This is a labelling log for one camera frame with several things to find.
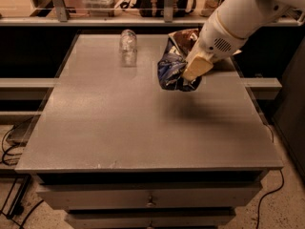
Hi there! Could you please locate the black cable right floor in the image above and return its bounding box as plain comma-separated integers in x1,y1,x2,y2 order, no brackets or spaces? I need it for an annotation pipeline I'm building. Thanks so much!
254,169,285,229

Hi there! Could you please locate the black backpack on shelf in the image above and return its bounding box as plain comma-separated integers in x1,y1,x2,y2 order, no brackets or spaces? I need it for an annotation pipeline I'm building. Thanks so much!
133,0,196,17

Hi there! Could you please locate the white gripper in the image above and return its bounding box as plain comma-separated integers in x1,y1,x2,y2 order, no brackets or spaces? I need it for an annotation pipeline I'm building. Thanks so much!
182,9,247,81

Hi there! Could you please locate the blue potato chip bag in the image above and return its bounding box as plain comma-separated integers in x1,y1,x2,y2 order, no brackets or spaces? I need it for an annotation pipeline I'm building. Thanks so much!
157,38,202,92

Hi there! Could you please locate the brown yellow chip bag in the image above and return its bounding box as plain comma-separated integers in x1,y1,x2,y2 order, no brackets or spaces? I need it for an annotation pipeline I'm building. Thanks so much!
167,28,242,57

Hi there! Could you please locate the clear plastic water bottle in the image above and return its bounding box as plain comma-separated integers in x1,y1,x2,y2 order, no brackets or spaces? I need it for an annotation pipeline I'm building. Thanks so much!
119,30,137,67

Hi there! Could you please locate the grey drawer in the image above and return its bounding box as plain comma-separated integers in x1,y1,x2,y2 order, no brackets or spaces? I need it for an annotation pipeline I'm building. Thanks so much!
65,209,235,229
37,182,261,210

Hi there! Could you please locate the grey lower drawer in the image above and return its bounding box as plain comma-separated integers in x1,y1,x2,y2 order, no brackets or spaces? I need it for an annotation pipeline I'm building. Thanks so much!
65,209,235,229

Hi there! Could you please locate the grey upper drawer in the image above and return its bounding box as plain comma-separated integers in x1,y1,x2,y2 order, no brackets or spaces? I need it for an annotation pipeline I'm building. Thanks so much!
37,182,261,210

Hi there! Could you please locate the black cables left floor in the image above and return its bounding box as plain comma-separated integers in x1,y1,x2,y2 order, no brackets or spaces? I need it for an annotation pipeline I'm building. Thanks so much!
0,117,44,229

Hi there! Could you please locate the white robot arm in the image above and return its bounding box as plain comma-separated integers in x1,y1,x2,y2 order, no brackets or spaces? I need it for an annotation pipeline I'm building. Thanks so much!
182,0,305,81

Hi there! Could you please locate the grey metal shelf rail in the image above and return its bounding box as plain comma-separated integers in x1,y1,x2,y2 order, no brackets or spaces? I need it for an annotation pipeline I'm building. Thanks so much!
0,0,305,27

